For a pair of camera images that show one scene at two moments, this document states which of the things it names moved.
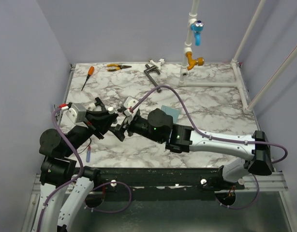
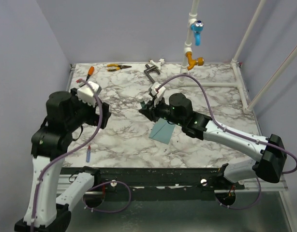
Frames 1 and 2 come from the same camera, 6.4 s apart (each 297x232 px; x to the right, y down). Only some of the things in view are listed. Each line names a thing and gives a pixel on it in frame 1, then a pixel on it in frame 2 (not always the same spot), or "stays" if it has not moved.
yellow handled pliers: (118, 67) stays
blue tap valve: (198, 27) stays
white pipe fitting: (158, 65) stays
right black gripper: (118, 130) -> (151, 113)
